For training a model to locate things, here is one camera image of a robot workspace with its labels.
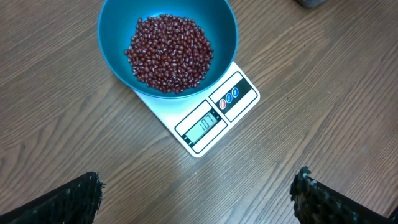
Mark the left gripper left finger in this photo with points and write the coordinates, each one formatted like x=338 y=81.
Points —
x=77 y=201

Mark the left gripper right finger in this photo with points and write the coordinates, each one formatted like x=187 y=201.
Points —
x=315 y=203

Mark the white digital kitchen scale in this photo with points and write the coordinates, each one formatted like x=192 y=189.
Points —
x=198 y=122

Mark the red beans in bowl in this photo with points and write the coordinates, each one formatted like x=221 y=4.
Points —
x=169 y=53

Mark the blue metal bowl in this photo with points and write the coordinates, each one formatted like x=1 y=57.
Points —
x=117 y=24

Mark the clear plastic container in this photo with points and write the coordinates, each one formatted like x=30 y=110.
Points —
x=310 y=4

